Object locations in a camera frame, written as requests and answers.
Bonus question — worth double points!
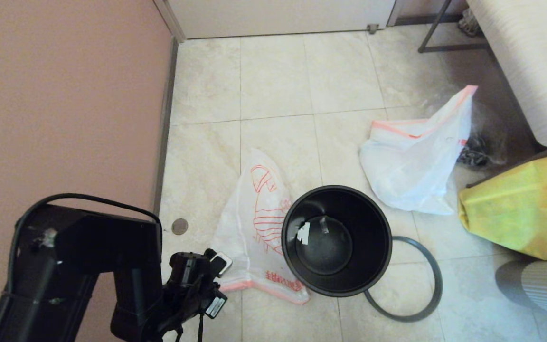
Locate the fresh white orange-printed bag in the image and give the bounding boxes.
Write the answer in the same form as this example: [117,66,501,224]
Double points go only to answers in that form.
[212,147,310,304]

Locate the yellow fabric bag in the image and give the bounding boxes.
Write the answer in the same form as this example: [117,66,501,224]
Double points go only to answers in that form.
[458,151,547,261]

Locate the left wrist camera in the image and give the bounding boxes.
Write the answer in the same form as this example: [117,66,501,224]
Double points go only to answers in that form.
[168,249,234,285]

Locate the small grey patterned item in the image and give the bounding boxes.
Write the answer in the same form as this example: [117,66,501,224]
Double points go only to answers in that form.
[459,9,482,37]

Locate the white door frame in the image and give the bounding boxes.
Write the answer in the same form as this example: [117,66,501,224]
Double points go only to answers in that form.
[154,0,187,43]

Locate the white door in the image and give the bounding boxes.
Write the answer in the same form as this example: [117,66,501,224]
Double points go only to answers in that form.
[167,0,397,39]

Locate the grey bin rim ring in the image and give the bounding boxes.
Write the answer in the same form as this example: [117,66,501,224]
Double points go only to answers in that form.
[364,236,443,323]

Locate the beige wooden table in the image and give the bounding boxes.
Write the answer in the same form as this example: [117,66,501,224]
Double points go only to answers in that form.
[466,0,547,148]

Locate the black round trash bin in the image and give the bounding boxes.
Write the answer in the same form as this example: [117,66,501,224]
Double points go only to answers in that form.
[281,185,393,298]

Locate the grey ribbed round object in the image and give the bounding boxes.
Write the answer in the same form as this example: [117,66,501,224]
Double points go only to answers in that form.
[496,259,547,320]

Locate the grey baseboard strip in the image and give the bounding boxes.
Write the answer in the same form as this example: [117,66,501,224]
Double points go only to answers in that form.
[150,38,179,228]

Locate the white bag pink rim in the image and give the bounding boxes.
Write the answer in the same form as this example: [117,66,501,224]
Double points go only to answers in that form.
[359,85,479,215]

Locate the dark metal furniture frame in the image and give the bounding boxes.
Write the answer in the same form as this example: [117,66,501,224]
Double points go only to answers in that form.
[417,0,497,54]

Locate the clear plastic bag dark contents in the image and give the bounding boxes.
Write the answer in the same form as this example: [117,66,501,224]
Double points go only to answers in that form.
[425,88,508,168]

